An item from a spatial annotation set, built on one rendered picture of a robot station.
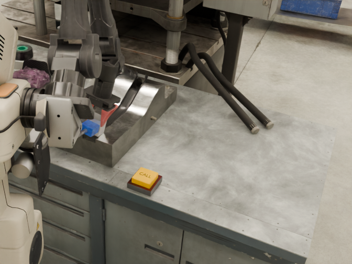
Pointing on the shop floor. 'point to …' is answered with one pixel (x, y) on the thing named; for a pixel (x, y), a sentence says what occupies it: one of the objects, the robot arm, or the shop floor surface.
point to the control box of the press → (238, 26)
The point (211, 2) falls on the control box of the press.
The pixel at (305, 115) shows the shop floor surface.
